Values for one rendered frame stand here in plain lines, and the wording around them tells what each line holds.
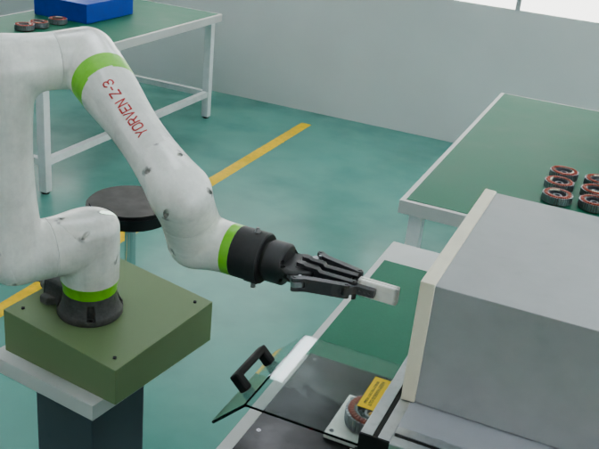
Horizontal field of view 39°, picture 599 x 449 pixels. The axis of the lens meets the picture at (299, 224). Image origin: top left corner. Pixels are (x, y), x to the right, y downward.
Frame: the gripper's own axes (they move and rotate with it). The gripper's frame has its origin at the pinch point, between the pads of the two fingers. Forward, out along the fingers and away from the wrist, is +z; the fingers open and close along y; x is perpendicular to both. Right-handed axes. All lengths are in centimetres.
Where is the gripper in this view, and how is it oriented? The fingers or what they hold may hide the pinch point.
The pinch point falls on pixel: (378, 290)
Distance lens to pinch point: 142.2
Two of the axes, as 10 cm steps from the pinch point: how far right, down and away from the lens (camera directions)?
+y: -4.0, 3.4, -8.5
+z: 9.1, 2.5, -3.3
